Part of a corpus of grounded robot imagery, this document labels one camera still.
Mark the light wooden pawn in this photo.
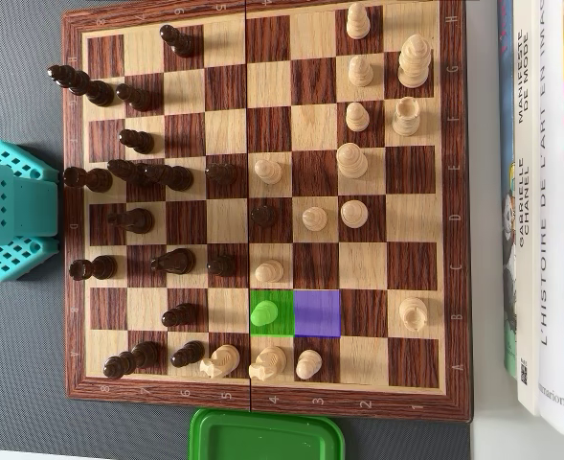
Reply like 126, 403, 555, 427
295, 349, 324, 380
302, 206, 329, 233
250, 300, 280, 328
253, 158, 283, 186
346, 2, 372, 41
345, 102, 371, 133
254, 259, 284, 284
348, 55, 375, 88

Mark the dark wooden pawn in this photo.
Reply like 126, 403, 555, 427
206, 255, 237, 278
161, 302, 198, 328
169, 340, 205, 369
249, 204, 277, 228
159, 24, 195, 59
118, 128, 155, 154
205, 162, 237, 186
115, 82, 153, 112

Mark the wooden folding chessboard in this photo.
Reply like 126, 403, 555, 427
60, 0, 474, 424

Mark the dark wooden queen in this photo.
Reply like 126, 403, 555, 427
137, 163, 195, 191

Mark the light wooden knight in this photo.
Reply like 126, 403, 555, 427
248, 345, 288, 382
198, 343, 241, 380

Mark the light wooden rook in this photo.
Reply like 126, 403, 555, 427
398, 296, 429, 332
391, 96, 422, 137

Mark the green plastic container lid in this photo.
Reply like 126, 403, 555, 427
188, 406, 346, 460

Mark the light wooden king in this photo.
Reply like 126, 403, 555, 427
396, 34, 431, 89

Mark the dark wooden king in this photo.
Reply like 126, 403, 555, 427
46, 64, 116, 108

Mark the blue illustrated book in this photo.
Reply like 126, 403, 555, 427
496, 0, 523, 382

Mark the white Gabrielle Chanel book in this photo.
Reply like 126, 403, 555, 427
508, 0, 545, 417

